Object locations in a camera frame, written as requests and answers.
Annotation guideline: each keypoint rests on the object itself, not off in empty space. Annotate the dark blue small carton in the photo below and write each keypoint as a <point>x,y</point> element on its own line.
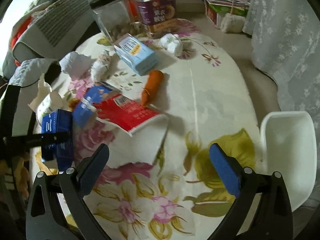
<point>59,125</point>

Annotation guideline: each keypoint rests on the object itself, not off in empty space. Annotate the orange peel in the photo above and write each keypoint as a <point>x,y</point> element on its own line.
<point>151,87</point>

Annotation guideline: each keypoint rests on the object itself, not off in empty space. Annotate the white paper ball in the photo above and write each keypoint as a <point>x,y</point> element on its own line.
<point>75,64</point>

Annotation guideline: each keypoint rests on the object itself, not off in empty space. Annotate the white tissue wad pair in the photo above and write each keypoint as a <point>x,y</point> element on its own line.
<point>172,44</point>

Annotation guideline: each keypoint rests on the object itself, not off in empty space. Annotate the purple label nut jar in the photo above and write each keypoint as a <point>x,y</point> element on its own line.
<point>157,16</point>

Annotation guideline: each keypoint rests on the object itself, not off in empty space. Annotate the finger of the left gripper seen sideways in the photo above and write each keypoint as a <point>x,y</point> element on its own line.
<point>37,139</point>

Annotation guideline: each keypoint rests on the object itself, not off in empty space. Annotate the rolled white tissue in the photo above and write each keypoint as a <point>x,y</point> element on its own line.
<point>100,66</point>

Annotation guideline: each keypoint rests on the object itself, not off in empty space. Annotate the white trash bin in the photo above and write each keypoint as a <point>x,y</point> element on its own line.
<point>289,146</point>

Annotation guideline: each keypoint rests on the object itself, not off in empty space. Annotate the blue snack box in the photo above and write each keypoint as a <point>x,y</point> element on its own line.
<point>85,109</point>

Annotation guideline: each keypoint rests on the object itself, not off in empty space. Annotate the white fluffy cloth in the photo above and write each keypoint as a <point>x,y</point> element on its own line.
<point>232,23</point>

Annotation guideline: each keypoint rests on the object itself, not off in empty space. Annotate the tied stack of papers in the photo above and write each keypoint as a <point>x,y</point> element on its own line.
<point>216,10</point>

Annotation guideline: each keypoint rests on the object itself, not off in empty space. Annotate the clear jar with nuts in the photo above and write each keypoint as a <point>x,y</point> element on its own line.
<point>114,18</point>

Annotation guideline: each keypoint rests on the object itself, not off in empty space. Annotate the floral tablecloth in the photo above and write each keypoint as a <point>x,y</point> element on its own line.
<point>160,183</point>

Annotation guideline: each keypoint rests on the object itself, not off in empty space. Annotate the white lace curtain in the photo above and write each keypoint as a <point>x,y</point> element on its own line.
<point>285,41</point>

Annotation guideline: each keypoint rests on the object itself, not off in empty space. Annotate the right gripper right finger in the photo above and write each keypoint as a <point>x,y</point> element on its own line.
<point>261,210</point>

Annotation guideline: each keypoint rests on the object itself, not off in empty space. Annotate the red white paper package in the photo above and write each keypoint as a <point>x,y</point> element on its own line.
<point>128,115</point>

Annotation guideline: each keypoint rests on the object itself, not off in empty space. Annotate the floral paper cup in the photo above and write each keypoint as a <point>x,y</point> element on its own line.
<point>46,101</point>

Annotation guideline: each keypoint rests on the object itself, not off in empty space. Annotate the light blue milk carton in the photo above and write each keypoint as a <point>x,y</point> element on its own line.
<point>139,57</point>

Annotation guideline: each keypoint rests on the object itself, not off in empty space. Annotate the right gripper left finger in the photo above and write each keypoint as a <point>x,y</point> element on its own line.
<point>45,218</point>

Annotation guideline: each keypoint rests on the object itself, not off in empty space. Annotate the grey striped sofa cushion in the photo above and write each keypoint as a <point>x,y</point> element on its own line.
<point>55,32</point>

